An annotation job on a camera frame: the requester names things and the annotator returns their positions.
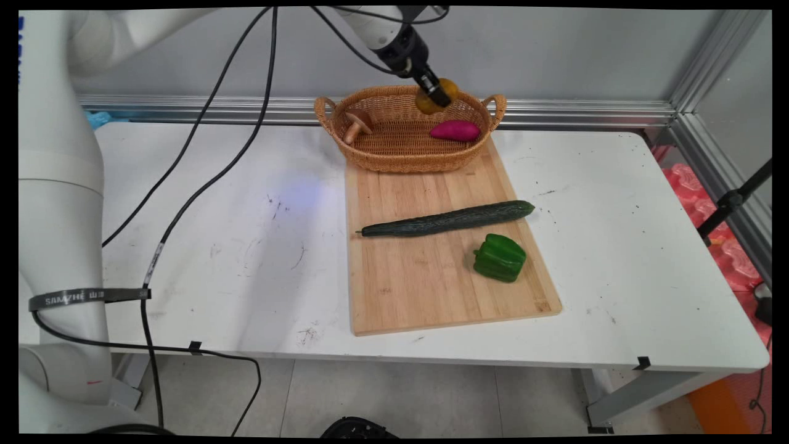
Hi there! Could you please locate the black device beside table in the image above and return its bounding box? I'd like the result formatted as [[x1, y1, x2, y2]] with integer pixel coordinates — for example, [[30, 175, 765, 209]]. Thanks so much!
[[753, 282, 772, 328]]

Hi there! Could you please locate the long green cucumber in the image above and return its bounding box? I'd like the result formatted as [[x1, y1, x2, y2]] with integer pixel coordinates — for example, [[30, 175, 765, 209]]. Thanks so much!
[[356, 200, 536, 239]]

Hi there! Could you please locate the black round floor object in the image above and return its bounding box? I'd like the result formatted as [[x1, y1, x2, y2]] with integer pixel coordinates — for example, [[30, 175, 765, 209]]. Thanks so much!
[[320, 416, 399, 438]]

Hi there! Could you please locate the grey metal table leg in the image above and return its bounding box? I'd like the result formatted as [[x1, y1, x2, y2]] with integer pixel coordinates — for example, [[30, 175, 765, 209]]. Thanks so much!
[[579, 368, 734, 434]]

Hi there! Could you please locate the thick black labelled cable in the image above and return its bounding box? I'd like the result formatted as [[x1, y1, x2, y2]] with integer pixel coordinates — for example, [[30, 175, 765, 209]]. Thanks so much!
[[139, 6, 280, 430]]

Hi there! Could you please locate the black tripod stand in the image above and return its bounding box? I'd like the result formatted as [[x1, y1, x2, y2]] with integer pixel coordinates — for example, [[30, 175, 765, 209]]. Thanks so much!
[[697, 158, 772, 247]]

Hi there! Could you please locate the orange floor panel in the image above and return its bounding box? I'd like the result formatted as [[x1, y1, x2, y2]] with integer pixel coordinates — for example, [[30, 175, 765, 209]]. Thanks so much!
[[683, 369, 772, 435]]

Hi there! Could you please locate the upright aluminium frame post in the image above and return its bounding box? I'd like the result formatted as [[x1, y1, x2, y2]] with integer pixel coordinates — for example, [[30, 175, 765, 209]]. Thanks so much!
[[669, 9, 771, 115]]

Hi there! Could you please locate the thin black floor cable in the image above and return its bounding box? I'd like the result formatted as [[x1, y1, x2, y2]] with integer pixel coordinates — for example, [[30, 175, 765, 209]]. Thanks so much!
[[748, 333, 772, 434]]

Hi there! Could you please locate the green bell pepper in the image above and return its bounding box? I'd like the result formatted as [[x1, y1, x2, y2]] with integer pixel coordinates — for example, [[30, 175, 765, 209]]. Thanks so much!
[[473, 233, 528, 284]]

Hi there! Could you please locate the magenta toy sweet potato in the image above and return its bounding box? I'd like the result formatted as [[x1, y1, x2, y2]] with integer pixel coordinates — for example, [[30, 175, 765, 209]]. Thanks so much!
[[430, 120, 482, 144]]

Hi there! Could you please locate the yellow-brown toy potato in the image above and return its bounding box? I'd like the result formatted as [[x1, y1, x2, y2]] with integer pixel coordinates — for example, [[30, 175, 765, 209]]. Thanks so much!
[[414, 78, 460, 116]]

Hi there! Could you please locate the red foam floor mat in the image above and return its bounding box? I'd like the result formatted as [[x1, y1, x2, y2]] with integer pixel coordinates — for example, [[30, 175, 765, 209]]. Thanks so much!
[[648, 144, 772, 347]]

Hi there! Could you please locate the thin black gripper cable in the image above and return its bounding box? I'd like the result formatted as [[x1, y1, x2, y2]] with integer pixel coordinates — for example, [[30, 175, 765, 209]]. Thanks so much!
[[101, 6, 451, 249]]

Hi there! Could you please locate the brown toy mushroom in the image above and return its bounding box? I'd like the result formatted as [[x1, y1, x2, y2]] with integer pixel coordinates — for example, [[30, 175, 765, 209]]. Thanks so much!
[[343, 109, 375, 146]]

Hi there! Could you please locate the woven wicker basket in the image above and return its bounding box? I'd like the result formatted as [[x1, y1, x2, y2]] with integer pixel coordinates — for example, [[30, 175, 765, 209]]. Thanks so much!
[[313, 85, 508, 174]]

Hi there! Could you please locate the grey printed velcro strap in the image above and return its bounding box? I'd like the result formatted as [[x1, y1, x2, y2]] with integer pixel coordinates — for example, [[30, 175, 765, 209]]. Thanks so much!
[[28, 287, 152, 313]]

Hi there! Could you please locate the horizontal aluminium frame rail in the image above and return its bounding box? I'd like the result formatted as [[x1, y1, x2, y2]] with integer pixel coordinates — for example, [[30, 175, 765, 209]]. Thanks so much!
[[77, 94, 677, 131]]

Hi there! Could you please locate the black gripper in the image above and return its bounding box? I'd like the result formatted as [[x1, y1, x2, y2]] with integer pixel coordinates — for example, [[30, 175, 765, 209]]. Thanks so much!
[[376, 23, 452, 109]]

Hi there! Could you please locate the black cable along floor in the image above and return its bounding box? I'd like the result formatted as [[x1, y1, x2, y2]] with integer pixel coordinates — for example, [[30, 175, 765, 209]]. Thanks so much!
[[31, 310, 263, 437]]

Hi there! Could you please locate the sloping aluminium frame rail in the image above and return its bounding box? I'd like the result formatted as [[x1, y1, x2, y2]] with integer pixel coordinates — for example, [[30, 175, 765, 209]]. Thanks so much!
[[669, 113, 772, 287]]

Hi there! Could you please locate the wooden cutting board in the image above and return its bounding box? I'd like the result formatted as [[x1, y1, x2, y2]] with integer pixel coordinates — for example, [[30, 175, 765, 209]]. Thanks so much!
[[345, 137, 563, 337]]

